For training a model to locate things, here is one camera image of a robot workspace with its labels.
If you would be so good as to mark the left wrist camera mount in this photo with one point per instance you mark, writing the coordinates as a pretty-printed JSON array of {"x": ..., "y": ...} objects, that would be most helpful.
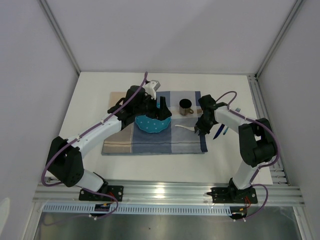
[{"x": 151, "y": 88}]

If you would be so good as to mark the purple knife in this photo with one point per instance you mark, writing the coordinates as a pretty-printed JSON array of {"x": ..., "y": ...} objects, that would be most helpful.
[{"x": 219, "y": 131}]

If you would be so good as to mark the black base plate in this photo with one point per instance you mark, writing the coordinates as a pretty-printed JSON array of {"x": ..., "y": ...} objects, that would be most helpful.
[
  {"x": 220, "y": 196},
  {"x": 116, "y": 191}
]

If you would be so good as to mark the brown mug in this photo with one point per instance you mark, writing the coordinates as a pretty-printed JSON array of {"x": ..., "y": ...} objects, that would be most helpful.
[{"x": 185, "y": 107}]

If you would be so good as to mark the white slotted cable duct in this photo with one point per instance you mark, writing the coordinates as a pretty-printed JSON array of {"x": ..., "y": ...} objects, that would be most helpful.
[{"x": 140, "y": 209}]

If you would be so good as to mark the teal dotted plate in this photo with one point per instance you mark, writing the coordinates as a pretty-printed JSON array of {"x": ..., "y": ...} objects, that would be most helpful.
[{"x": 150, "y": 125}]

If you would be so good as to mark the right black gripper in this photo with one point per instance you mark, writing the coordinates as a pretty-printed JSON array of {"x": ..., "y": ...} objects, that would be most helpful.
[{"x": 203, "y": 130}]

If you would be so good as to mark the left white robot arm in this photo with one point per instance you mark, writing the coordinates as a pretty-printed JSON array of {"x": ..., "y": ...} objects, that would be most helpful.
[{"x": 65, "y": 158}]

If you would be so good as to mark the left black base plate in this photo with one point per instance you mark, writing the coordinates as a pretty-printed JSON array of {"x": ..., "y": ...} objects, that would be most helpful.
[{"x": 116, "y": 191}]

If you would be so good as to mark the left aluminium frame post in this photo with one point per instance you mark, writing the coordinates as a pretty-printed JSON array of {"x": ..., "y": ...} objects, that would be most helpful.
[{"x": 49, "y": 15}]

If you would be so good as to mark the aluminium mounting rail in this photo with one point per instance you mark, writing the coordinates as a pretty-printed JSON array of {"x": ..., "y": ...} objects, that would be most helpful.
[{"x": 167, "y": 193}]

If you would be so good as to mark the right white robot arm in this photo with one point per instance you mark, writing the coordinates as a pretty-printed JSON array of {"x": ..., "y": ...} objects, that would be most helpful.
[{"x": 258, "y": 145}]

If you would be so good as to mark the aluminium frame post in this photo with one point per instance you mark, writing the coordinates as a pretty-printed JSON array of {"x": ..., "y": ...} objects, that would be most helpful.
[
  {"x": 49, "y": 15},
  {"x": 289, "y": 20}
]

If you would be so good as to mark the white ceramic spoon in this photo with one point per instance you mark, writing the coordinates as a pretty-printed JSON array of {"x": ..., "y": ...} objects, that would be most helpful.
[{"x": 186, "y": 127}]

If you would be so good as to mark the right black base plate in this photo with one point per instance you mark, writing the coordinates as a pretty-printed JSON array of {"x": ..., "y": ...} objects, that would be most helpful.
[{"x": 220, "y": 196}]

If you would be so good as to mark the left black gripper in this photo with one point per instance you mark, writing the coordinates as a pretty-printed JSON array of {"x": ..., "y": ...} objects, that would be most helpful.
[{"x": 160, "y": 113}]

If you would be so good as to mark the right aluminium frame post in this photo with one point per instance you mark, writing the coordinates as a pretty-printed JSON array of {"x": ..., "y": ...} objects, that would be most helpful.
[{"x": 289, "y": 20}]

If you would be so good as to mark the purple teal fork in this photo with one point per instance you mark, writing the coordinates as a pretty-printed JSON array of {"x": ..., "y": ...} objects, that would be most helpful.
[{"x": 225, "y": 131}]

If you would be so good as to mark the blue beige checked cloth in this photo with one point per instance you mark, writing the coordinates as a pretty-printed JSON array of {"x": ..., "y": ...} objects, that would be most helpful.
[{"x": 173, "y": 140}]

